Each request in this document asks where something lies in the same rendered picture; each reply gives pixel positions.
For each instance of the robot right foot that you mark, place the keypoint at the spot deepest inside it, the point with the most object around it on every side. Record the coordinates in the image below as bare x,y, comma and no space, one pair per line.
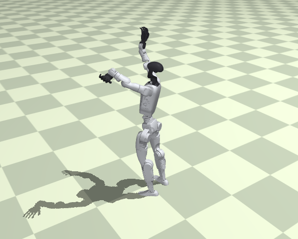
164,182

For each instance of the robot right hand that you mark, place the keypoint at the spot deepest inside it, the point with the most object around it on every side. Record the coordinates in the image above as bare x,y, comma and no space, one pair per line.
144,36

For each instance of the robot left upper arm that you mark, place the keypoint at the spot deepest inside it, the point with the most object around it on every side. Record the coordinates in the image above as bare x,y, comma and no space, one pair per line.
144,90

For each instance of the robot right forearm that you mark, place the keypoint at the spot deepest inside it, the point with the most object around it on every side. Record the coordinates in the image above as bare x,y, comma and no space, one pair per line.
143,53

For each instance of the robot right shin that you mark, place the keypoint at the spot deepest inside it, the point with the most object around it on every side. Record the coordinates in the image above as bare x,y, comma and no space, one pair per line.
160,164

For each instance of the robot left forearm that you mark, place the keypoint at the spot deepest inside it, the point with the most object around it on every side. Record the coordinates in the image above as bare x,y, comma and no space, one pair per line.
119,77

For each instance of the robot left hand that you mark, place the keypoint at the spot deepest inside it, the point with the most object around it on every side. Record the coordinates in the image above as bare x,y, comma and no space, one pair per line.
106,78

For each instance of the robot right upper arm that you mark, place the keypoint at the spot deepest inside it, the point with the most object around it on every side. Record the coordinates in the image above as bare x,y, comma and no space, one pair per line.
146,68

